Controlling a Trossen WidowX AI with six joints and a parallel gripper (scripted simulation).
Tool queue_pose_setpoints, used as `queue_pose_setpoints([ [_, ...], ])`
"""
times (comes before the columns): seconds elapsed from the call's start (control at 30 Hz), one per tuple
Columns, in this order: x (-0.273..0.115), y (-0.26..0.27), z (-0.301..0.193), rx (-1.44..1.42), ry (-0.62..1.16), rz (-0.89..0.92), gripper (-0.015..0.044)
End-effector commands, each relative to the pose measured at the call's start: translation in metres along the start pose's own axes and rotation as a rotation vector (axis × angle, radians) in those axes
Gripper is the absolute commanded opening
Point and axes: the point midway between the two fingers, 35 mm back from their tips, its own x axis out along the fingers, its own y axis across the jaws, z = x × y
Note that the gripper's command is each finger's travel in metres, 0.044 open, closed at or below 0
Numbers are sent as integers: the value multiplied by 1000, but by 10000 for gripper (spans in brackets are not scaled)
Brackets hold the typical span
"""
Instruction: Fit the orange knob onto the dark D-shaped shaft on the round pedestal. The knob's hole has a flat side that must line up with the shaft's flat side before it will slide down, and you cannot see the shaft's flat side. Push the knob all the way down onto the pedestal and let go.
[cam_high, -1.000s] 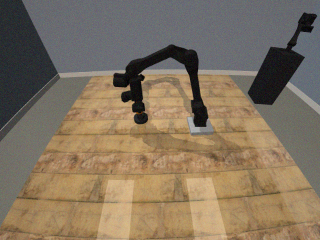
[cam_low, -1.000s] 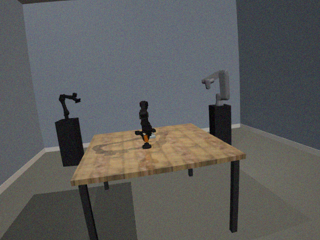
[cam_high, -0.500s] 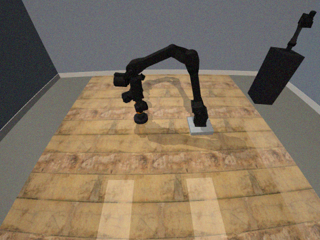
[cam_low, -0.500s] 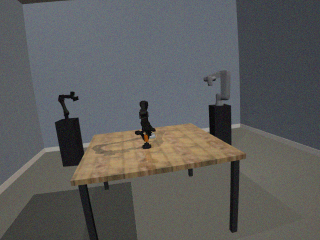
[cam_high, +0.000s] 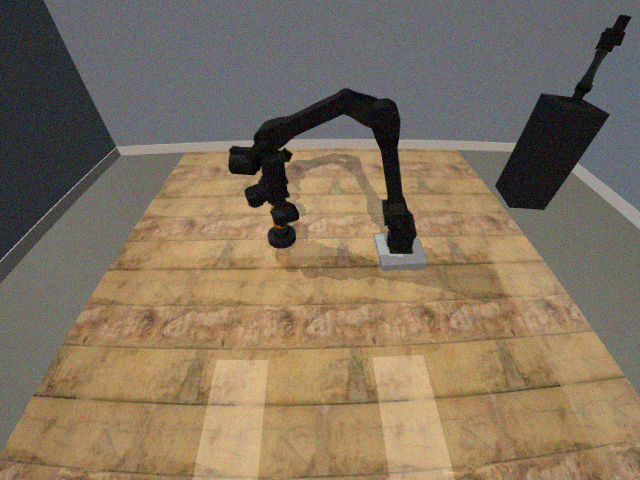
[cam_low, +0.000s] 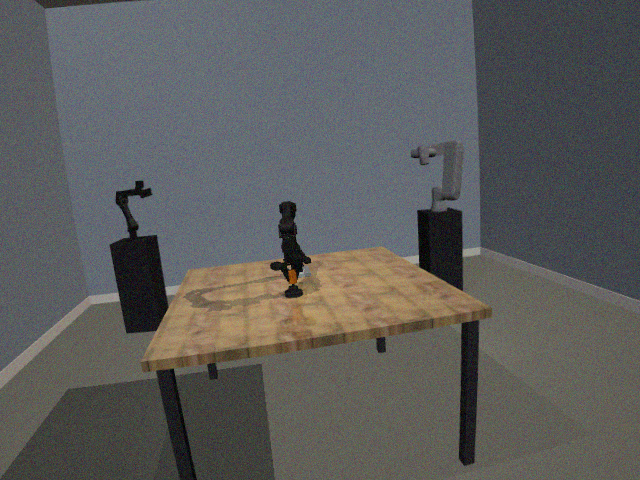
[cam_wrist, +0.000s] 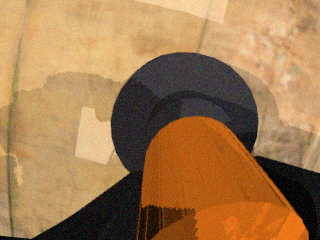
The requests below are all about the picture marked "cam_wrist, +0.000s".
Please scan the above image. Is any orange knob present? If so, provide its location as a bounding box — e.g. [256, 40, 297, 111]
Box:
[136, 116, 309, 240]

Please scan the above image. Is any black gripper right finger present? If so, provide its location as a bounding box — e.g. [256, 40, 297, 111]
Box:
[253, 156, 320, 240]

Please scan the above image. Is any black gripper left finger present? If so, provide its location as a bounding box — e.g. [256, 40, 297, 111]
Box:
[0, 171, 144, 240]

